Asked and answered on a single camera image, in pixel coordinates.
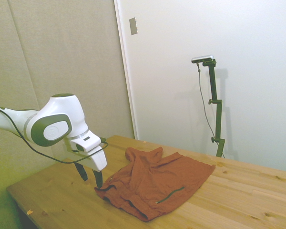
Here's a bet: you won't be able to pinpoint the grey wall switch plate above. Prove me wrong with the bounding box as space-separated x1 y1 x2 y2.
129 17 138 36

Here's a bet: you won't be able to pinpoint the rust orange shorts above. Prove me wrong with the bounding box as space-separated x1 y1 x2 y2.
94 146 216 223

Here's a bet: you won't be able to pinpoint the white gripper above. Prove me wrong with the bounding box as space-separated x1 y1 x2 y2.
74 146 108 189

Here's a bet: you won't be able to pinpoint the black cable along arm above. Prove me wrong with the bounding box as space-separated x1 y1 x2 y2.
0 104 109 165

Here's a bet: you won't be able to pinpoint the silver camera on stand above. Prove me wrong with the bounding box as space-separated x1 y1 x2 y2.
191 54 215 64

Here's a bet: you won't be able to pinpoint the white vertical wall trim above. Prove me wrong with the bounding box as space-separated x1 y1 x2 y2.
113 0 139 141

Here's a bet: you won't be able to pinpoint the dark green jointed camera stand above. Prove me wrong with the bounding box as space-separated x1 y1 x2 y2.
202 59 226 158

